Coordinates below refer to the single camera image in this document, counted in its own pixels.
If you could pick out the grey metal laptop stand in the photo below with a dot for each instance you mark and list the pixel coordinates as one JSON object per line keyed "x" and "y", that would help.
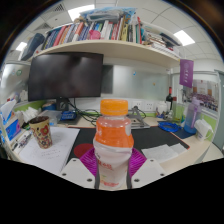
{"x": 140, "y": 121}

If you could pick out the floral ceramic mug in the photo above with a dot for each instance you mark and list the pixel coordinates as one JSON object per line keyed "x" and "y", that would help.
{"x": 41, "y": 133}

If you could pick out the orange-capped drink bottle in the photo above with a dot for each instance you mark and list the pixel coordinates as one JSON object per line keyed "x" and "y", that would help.
{"x": 113, "y": 140}

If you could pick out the wall shelf with books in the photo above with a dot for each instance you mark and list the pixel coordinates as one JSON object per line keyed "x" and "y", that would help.
{"x": 106, "y": 35}

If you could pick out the dark wine bottle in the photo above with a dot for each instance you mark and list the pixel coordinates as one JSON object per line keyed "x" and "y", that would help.
{"x": 169, "y": 99}

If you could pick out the white plastic container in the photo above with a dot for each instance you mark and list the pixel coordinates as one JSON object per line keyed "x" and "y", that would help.
{"x": 202, "y": 129}

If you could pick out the clear plastic box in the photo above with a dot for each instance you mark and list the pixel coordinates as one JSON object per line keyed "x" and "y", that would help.
{"x": 52, "y": 116}

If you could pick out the purple water bottle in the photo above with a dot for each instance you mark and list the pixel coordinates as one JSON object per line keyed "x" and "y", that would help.
{"x": 191, "y": 116}

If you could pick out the photo poster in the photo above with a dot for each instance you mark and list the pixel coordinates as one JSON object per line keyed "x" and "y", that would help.
{"x": 206, "y": 95}

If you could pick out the blue tissue box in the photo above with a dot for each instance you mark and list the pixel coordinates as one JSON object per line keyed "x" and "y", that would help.
{"x": 11, "y": 128}

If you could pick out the pile of white napkins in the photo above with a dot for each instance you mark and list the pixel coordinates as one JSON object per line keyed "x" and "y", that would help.
{"x": 28, "y": 115}

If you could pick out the small blue device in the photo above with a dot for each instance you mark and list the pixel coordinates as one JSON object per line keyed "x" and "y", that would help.
{"x": 68, "y": 115}

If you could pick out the white wall sockets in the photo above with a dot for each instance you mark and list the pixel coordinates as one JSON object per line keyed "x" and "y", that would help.
{"x": 146, "y": 105}

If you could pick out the black computer monitor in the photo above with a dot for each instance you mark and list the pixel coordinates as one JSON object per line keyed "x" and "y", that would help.
{"x": 65, "y": 76}

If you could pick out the small white paper sheet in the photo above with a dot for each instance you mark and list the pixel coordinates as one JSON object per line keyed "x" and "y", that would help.
{"x": 160, "y": 152}

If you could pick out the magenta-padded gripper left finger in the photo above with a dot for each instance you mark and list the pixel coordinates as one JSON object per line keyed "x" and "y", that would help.
{"x": 78, "y": 171}

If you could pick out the blue round container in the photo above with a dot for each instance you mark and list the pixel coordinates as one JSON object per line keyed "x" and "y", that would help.
{"x": 49, "y": 106}

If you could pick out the large white paper sheet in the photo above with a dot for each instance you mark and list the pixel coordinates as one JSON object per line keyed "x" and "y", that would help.
{"x": 50, "y": 153}

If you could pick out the purple hanging banner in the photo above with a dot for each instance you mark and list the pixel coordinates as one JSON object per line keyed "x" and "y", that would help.
{"x": 186, "y": 73}

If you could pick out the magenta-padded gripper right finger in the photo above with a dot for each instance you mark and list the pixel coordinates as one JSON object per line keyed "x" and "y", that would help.
{"x": 146, "y": 171}

